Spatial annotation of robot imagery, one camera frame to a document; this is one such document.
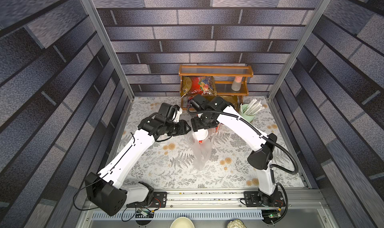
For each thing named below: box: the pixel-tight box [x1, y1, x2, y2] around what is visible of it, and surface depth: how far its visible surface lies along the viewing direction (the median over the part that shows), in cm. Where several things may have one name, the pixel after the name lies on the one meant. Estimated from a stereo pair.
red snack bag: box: [187, 76, 217, 97], surface depth 101 cm
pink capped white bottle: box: [231, 76, 243, 92], surface depth 105 cm
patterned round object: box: [226, 219, 247, 228], surface depth 68 cm
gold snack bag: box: [181, 76, 192, 98], surface depth 102 cm
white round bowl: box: [170, 216, 195, 228], surface depth 66 cm
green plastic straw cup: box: [239, 103, 256, 123], surface depth 95 cm
